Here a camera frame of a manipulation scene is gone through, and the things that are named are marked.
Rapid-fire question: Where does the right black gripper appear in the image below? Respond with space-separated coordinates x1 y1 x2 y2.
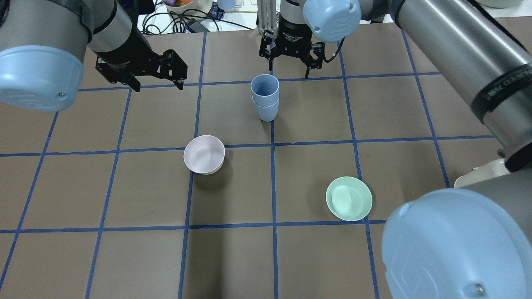
259 15 325 79

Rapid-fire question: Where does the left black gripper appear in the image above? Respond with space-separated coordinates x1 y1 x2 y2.
89 29 188 92

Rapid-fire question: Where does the blue cup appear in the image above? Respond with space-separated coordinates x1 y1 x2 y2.
250 74 280 107
254 97 280 122

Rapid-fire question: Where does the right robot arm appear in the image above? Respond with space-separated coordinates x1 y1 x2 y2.
272 23 498 299

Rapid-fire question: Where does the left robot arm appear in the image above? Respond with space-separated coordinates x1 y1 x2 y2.
0 0 188 112

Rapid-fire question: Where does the pink bowl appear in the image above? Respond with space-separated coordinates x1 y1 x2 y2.
184 135 226 175

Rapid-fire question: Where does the green bowl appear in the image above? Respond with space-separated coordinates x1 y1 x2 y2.
325 176 374 222

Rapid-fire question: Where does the cream toaster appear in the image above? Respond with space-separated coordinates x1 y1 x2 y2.
453 159 510 189

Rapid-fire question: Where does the aluminium frame post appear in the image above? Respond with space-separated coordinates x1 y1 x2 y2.
257 0 278 35

